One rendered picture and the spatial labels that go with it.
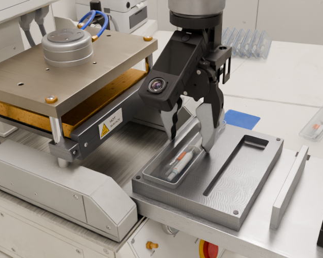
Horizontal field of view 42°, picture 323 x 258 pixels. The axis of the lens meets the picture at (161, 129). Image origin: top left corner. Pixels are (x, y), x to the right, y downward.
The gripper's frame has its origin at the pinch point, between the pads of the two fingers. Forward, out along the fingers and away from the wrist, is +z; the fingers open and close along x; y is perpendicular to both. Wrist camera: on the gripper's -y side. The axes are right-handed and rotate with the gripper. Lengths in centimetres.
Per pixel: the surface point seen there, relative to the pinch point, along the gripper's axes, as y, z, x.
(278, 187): 0.9, 3.9, -14.4
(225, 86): 67, 25, 20
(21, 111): -10.5, -4.7, 23.6
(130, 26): 83, 17, 67
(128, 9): 83, 10, 67
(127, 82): 4.7, -5.1, 13.9
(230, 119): 49, 25, 11
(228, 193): -4.8, 3.0, -8.9
